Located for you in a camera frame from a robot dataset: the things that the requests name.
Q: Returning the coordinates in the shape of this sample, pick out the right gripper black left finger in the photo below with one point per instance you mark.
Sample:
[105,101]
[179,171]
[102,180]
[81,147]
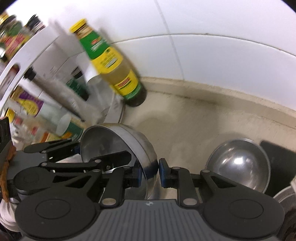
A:
[109,187]

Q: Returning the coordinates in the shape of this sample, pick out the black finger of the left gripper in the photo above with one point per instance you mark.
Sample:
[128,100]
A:
[102,163]
[39,147]

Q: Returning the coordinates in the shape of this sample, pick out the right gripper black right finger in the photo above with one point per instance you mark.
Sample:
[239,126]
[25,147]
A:
[192,189]

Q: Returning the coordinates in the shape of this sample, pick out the large steel bowl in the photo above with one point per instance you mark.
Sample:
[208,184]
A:
[109,138]

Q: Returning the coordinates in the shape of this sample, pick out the white plastic storage tub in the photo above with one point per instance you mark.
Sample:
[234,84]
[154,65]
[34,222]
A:
[33,83]

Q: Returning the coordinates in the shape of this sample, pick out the medium steel bowl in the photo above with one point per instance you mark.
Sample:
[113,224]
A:
[243,161]

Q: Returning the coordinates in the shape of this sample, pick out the yellow green labelled oil bottle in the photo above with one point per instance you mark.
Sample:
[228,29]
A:
[110,64]

